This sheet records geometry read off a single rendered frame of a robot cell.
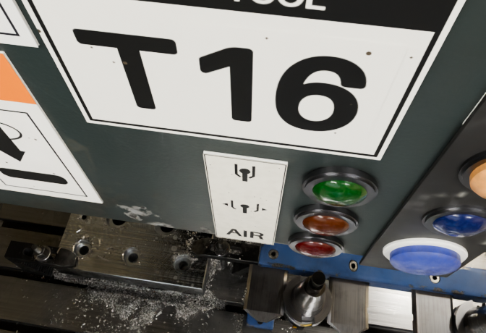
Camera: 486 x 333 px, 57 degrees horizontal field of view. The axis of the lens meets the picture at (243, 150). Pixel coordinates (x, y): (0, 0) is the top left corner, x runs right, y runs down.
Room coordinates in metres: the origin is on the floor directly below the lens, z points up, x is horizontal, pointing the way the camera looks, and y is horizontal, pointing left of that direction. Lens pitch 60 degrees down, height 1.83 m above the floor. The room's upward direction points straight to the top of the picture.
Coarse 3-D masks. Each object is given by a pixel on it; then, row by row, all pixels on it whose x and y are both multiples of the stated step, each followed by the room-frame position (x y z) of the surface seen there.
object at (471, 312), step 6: (468, 312) 0.11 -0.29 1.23; (474, 312) 0.11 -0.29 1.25; (480, 312) 0.11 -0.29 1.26; (468, 318) 0.10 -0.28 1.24; (474, 318) 0.10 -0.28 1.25; (480, 318) 0.10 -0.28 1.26; (468, 324) 0.10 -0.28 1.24; (474, 324) 0.09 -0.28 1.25; (480, 324) 0.09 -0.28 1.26; (468, 330) 0.09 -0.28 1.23; (474, 330) 0.09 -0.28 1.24; (480, 330) 0.09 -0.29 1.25
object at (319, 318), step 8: (296, 280) 0.15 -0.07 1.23; (288, 288) 0.14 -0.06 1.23; (288, 296) 0.13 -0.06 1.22; (328, 296) 0.13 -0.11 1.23; (288, 304) 0.12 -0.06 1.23; (328, 304) 0.12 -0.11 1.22; (288, 312) 0.11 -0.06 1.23; (296, 312) 0.11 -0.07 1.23; (320, 312) 0.11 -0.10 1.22; (328, 312) 0.11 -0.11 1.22; (296, 320) 0.10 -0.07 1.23; (304, 320) 0.11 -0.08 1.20; (312, 320) 0.11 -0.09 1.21; (320, 320) 0.10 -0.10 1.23
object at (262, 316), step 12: (252, 264) 0.18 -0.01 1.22; (252, 276) 0.16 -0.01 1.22; (264, 276) 0.16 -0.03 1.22; (276, 276) 0.16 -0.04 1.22; (252, 288) 0.15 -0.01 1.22; (264, 288) 0.15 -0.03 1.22; (276, 288) 0.15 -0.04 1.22; (252, 300) 0.13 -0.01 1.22; (264, 300) 0.13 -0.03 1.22; (276, 300) 0.13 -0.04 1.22; (252, 312) 0.12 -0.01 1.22; (264, 312) 0.12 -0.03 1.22; (276, 312) 0.11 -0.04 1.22
